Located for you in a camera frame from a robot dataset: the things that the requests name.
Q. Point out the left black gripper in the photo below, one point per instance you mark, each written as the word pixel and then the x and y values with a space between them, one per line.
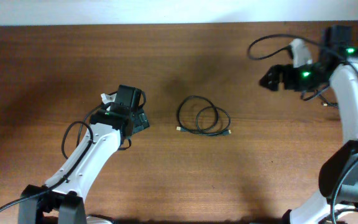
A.
pixel 141 121

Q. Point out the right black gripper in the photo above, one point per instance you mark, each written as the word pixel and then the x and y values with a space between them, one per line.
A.
pixel 284 76

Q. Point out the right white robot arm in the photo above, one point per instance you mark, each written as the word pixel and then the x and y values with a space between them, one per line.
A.
pixel 336 69

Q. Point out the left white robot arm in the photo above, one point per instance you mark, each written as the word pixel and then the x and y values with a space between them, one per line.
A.
pixel 119 117

